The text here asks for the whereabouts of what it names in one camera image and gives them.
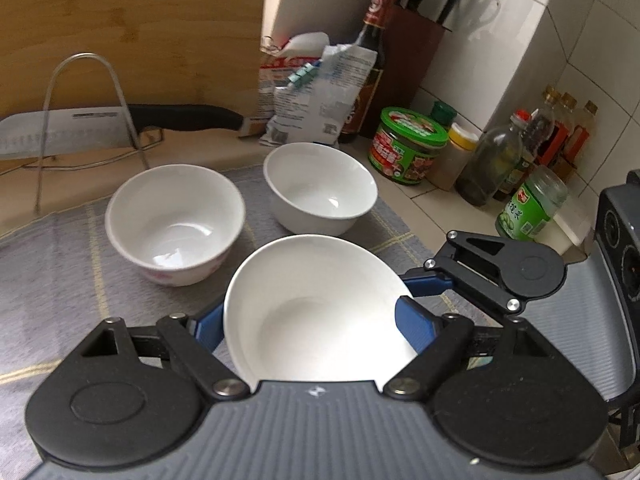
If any white floral bowl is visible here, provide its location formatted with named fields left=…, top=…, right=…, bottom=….
left=262, top=142, right=378, bottom=237
left=104, top=164, right=246, bottom=287
left=222, top=234, right=418, bottom=383

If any red and white packet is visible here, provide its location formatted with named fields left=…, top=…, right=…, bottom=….
left=259, top=32, right=331, bottom=121

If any green-label glass jar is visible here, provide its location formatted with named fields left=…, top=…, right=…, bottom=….
left=495, top=165, right=569, bottom=243

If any small green-capped bottle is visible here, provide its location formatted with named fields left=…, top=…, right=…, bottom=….
left=430, top=101, right=458, bottom=128

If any wooden cutting board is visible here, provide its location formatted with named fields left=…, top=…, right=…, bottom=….
left=0, top=0, right=273, bottom=176

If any green-label dark bottle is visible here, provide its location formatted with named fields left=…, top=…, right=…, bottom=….
left=494, top=152, right=535, bottom=202

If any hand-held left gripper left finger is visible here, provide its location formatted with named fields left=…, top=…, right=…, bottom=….
left=80, top=302, right=252, bottom=402

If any green-lidded sauce jar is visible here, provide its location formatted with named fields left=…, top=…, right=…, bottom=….
left=369, top=106, right=448, bottom=186

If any white printed plastic bag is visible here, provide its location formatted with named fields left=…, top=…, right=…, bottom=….
left=265, top=42, right=378, bottom=148

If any teal bag clip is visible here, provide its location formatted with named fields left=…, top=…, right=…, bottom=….
left=287, top=59, right=321, bottom=90

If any dark soy sauce bottle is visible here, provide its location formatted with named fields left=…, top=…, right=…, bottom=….
left=340, top=0, right=396, bottom=145

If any brown knife block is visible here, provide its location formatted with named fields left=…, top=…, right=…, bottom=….
left=382, top=5, right=447, bottom=111

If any metal wire rack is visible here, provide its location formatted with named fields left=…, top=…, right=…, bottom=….
left=0, top=52, right=166, bottom=213

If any large black-handled kitchen knife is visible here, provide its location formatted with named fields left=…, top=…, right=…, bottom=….
left=0, top=104, right=246, bottom=161

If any yellow-lidded spice jar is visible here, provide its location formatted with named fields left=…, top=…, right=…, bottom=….
left=427, top=122, right=480, bottom=192

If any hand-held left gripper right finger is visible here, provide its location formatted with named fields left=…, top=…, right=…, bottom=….
left=382, top=296, right=557, bottom=402

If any grey plaid table mat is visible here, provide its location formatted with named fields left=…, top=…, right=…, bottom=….
left=0, top=164, right=506, bottom=471

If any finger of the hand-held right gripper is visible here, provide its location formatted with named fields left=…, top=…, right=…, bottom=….
left=401, top=230, right=525, bottom=317

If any red-capped glass bottle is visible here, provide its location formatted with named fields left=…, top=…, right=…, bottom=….
left=455, top=110, right=532, bottom=207

